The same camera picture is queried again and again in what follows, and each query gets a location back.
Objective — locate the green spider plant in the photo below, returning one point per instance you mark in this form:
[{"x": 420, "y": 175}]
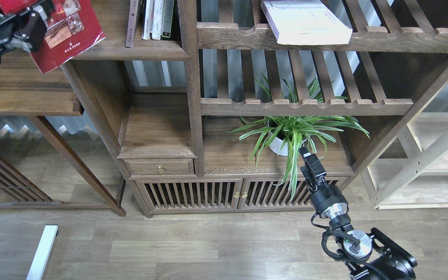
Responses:
[{"x": 295, "y": 132}]

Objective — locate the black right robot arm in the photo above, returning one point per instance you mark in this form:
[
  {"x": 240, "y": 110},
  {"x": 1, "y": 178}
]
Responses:
[{"x": 370, "y": 256}]

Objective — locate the white plant pot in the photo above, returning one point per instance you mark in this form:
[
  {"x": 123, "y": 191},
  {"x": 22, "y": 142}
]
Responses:
[{"x": 279, "y": 146}]

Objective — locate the white upright book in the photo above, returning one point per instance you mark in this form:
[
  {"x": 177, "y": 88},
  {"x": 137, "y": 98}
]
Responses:
[
  {"x": 158, "y": 15},
  {"x": 148, "y": 20}
]

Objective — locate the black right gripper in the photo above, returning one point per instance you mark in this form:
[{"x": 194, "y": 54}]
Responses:
[{"x": 326, "y": 198}]

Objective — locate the maroon book white characters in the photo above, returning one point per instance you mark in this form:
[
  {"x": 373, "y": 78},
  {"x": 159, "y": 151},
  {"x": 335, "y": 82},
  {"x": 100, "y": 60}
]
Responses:
[{"x": 134, "y": 10}]

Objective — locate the brass drawer knob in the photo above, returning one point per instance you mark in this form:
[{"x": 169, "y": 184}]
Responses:
[{"x": 160, "y": 169}]

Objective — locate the red hardcover book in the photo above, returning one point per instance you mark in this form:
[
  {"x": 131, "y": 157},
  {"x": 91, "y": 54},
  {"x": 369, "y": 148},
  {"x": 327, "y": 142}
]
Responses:
[{"x": 72, "y": 29}]

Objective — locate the dark wooden side table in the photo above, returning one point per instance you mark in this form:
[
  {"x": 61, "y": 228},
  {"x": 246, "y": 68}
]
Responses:
[{"x": 24, "y": 91}]

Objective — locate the white paperback book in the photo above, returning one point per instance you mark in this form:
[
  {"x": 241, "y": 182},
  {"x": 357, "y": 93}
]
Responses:
[{"x": 305, "y": 23}]

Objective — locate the white upright book middle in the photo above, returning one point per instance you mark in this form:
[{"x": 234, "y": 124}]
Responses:
[{"x": 158, "y": 15}]

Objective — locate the dark green upright book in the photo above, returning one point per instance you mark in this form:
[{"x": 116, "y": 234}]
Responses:
[{"x": 168, "y": 12}]

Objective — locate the white metal bar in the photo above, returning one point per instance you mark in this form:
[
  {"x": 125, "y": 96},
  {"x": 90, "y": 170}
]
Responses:
[{"x": 43, "y": 252}]

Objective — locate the dark wooden bookshelf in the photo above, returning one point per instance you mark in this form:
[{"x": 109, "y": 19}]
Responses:
[{"x": 170, "y": 103}]

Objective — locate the white upright book left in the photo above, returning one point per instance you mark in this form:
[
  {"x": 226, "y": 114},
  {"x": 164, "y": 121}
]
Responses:
[{"x": 148, "y": 20}]

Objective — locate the light wooden shelf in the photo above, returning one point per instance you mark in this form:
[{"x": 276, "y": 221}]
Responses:
[{"x": 420, "y": 180}]

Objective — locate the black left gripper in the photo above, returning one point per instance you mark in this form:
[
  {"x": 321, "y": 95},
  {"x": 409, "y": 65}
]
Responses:
[{"x": 24, "y": 27}]

